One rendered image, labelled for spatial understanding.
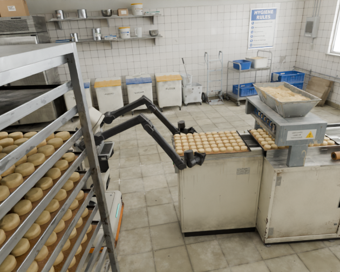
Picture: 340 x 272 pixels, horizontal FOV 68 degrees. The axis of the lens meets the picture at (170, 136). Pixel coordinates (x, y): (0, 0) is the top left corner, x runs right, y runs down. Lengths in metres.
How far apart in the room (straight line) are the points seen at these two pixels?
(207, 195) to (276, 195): 0.55
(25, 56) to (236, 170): 1.79
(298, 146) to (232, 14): 4.82
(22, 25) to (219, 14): 3.94
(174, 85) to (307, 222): 3.92
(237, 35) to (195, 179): 4.85
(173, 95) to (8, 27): 3.22
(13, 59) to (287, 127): 1.64
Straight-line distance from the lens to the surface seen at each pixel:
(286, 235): 2.53
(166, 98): 5.59
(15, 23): 5.39
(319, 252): 2.71
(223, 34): 6.40
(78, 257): 1.16
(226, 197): 2.31
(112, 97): 5.50
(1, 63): 0.66
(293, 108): 2.00
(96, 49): 6.01
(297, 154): 2.04
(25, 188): 0.76
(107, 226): 1.27
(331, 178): 2.32
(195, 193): 2.22
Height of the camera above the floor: 1.87
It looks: 25 degrees down
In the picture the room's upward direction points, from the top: 3 degrees counter-clockwise
